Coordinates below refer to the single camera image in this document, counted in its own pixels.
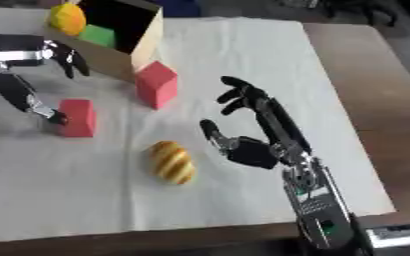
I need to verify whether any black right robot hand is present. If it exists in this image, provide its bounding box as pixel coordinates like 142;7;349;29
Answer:
198;75;314;171

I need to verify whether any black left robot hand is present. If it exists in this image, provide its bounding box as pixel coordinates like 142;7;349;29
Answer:
0;39;92;127

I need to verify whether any tan cardboard box black inside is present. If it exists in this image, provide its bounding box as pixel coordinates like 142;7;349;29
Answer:
40;0;165;83

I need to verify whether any red rectangular block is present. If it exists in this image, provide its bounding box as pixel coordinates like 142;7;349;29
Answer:
54;98;99;139

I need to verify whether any yellow orange toy mango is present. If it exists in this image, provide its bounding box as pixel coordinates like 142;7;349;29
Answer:
47;1;90;37

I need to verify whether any green block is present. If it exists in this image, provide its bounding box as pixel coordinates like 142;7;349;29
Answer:
77;23;120;50

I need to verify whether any striped toy bread loaf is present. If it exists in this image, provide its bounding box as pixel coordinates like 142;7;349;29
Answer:
147;140;198;186

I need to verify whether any red cube block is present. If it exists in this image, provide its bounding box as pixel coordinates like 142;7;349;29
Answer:
133;60;181;111

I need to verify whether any black chair base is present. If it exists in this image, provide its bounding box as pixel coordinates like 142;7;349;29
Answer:
317;0;401;28

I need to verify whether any blue object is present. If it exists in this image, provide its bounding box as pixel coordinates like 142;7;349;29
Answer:
152;0;204;18

